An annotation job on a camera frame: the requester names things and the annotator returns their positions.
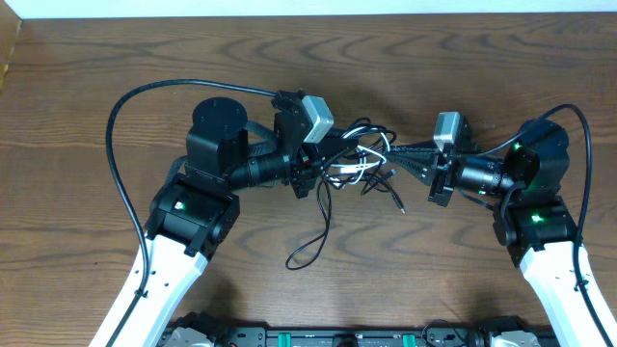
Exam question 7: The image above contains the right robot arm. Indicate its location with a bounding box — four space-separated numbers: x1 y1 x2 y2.
386 113 616 346

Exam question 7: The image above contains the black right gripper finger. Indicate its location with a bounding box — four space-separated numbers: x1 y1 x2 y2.
385 151 437 186
394 143 437 153

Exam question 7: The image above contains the white USB cable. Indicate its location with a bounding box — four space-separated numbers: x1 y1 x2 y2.
329 125 391 186

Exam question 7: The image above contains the brown cardboard panel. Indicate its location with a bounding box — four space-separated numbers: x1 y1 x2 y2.
0 0 22 88

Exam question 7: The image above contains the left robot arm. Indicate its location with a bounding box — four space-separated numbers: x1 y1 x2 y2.
91 93 358 346

